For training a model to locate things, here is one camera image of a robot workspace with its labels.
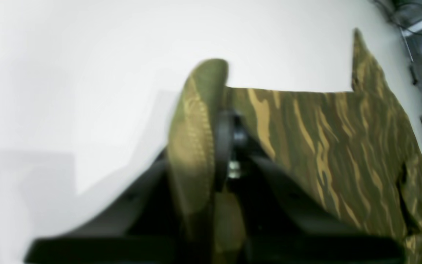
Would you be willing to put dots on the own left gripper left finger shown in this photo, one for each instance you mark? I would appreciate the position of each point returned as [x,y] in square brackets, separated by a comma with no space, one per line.
[139,227]

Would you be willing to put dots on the camouflage T-shirt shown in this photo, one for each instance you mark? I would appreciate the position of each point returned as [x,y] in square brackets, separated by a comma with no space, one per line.
[354,153]

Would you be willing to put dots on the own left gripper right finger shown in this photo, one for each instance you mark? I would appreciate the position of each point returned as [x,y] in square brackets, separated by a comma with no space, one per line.
[269,219]

